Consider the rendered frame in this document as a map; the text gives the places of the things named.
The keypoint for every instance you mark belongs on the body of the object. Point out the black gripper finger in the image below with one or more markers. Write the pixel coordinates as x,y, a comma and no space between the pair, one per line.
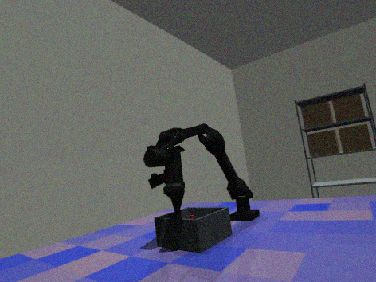
176,201

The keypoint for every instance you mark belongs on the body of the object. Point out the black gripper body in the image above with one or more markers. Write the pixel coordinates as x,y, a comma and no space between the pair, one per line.
175,184

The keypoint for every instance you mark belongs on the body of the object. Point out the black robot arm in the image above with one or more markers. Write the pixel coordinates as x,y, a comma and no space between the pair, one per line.
214,142

